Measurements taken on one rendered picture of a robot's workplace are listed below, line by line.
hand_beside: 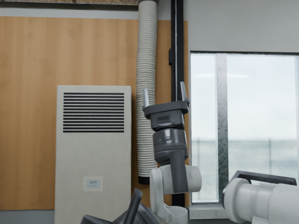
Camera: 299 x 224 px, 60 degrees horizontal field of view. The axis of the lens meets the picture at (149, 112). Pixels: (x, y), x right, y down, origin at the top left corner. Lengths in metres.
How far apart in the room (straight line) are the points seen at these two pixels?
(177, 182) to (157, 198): 0.07
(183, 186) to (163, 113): 0.20
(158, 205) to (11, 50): 1.98
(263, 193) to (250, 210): 0.03
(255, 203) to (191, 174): 0.30
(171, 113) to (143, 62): 1.35
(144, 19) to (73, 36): 0.60
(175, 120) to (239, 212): 0.34
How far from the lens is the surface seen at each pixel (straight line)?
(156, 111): 0.69
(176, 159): 0.61
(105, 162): 1.85
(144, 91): 0.74
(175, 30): 2.19
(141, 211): 0.48
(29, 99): 2.28
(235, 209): 0.40
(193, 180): 0.66
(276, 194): 0.37
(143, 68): 2.00
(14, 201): 2.38
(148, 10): 2.14
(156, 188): 0.64
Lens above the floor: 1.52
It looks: 3 degrees up
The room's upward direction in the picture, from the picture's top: straight up
